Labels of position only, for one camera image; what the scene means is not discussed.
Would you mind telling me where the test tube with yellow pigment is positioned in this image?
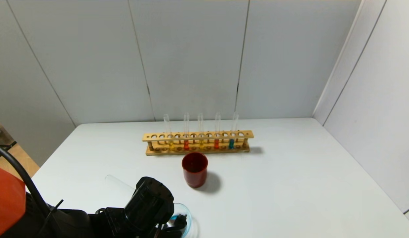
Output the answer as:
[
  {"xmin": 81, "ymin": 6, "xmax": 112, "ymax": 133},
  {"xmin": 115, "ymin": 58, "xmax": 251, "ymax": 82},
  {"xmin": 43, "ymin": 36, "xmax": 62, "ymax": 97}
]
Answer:
[
  {"xmin": 198, "ymin": 113, "xmax": 205, "ymax": 150},
  {"xmin": 164, "ymin": 114, "xmax": 175, "ymax": 151}
]

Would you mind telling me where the test tube with blue pigment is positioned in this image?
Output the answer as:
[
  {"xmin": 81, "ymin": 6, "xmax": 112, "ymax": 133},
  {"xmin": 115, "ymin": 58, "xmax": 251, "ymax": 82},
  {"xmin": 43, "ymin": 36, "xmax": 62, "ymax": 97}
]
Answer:
[
  {"xmin": 105, "ymin": 175, "xmax": 136, "ymax": 195},
  {"xmin": 228, "ymin": 112, "xmax": 240, "ymax": 149}
]

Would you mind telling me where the test tube with orange pigment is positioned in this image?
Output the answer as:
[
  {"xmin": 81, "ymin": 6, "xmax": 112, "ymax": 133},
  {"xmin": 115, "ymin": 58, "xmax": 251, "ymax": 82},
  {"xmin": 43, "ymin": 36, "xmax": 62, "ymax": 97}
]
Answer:
[
  {"xmin": 183, "ymin": 113, "xmax": 190, "ymax": 151},
  {"xmin": 214, "ymin": 113, "xmax": 221, "ymax": 150}
]

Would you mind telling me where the wooden test tube rack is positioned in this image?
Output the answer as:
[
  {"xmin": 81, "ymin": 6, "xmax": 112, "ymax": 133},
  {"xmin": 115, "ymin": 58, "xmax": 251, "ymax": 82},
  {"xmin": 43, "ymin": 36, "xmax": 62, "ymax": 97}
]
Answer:
[{"xmin": 142, "ymin": 130, "xmax": 254, "ymax": 156}]

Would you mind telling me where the dark red plastic cup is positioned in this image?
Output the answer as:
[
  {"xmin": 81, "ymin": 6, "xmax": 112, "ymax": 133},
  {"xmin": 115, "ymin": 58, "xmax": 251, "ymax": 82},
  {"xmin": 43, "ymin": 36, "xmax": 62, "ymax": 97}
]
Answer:
[{"xmin": 182, "ymin": 152, "xmax": 208, "ymax": 188}]

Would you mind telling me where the clear glass beaker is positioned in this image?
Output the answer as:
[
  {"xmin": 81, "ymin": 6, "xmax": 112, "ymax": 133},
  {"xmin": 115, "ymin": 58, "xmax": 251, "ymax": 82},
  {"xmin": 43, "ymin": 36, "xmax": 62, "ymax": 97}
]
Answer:
[{"xmin": 163, "ymin": 202, "xmax": 193, "ymax": 238}]

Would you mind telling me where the black camera cable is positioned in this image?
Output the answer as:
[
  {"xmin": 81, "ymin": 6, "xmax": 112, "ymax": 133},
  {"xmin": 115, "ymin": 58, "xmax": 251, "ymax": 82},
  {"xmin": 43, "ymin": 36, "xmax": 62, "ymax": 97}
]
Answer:
[{"xmin": 0, "ymin": 144, "xmax": 51, "ymax": 215}]

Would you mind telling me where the black metal frame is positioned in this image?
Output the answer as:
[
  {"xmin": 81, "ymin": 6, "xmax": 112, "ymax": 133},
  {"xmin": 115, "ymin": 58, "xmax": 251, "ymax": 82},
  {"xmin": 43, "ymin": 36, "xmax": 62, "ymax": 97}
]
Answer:
[{"xmin": 0, "ymin": 115, "xmax": 17, "ymax": 162}]

